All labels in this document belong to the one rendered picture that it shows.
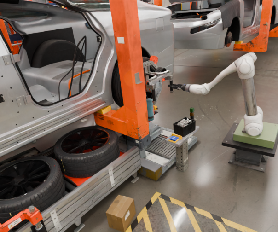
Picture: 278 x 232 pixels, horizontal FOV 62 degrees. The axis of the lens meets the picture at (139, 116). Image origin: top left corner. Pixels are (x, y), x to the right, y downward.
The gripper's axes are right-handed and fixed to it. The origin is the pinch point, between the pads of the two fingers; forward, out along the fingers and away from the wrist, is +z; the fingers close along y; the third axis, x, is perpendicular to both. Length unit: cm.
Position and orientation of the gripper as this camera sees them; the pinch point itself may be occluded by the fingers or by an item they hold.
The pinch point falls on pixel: (171, 85)
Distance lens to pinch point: 279.0
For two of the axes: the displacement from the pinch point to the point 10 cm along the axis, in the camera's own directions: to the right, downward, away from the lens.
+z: -7.6, -2.1, 6.2
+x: -1.0, -9.0, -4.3
